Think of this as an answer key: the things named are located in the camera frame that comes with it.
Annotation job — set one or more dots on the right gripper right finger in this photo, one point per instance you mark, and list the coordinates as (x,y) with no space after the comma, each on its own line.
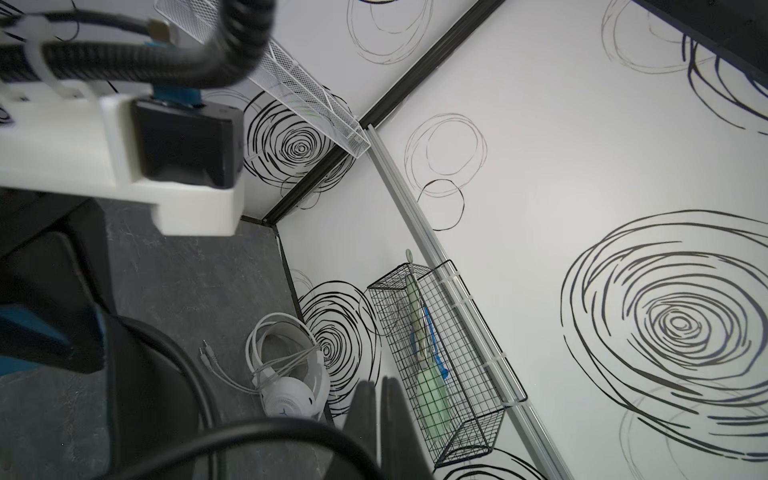
(401,454)

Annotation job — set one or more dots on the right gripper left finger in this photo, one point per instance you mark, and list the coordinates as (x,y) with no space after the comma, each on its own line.
(357,457)

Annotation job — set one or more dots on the white headphones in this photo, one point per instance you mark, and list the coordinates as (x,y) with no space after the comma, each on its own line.
(293,385)

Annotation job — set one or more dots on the black headphones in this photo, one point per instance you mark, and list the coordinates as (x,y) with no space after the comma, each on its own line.
(58,310)

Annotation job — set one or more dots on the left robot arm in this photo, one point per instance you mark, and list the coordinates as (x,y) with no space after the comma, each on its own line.
(230,54)

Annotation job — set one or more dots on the items in wire basket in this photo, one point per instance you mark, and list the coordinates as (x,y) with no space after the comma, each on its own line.
(432,394)

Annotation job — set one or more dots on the black wire basket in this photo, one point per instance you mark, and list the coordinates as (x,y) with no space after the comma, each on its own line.
(477,396)

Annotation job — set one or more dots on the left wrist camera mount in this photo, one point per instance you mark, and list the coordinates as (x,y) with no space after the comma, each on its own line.
(65,138)

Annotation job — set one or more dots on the clear acrylic wall shelf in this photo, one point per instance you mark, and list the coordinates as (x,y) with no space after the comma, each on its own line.
(280,75)

